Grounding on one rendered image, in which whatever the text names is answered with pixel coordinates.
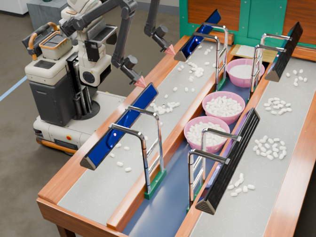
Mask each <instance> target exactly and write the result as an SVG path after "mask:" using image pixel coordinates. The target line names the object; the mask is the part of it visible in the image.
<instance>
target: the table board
mask: <svg viewBox="0 0 316 237"><path fill-rule="evenodd" d="M36 201H37V204H38V206H39V209H40V211H41V214H42V216H43V218H44V219H45V220H48V221H50V222H52V223H54V224H56V225H59V226H61V227H63V228H65V229H67V230H70V231H72V232H74V233H76V234H78V235H80V236H83V237H129V236H127V235H124V234H122V233H120V232H118V231H115V230H113V229H110V228H108V227H106V226H104V225H101V224H99V223H97V222H95V221H92V220H90V219H88V218H85V217H83V216H81V215H79V214H76V213H74V212H71V211H69V210H67V209H64V208H62V207H60V206H58V205H55V204H53V203H50V202H48V201H46V200H44V199H41V198H37V200H36Z"/></svg>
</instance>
